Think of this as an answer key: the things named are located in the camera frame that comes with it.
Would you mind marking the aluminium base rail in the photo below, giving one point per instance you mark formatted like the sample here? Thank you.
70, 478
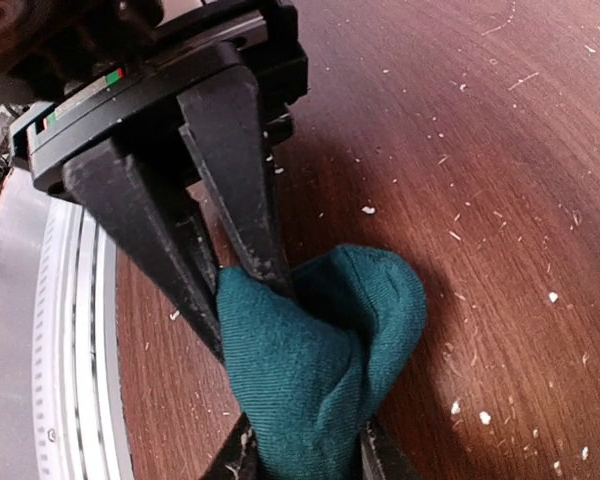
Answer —
78, 414

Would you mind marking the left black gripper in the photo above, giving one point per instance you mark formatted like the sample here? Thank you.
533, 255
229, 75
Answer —
148, 214

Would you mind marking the dark green patterned sock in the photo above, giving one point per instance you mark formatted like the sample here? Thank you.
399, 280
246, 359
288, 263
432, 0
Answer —
310, 371

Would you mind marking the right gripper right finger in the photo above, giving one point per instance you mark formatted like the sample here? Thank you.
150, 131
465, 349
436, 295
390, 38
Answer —
381, 456

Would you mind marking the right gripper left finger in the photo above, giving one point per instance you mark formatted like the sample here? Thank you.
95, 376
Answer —
238, 458

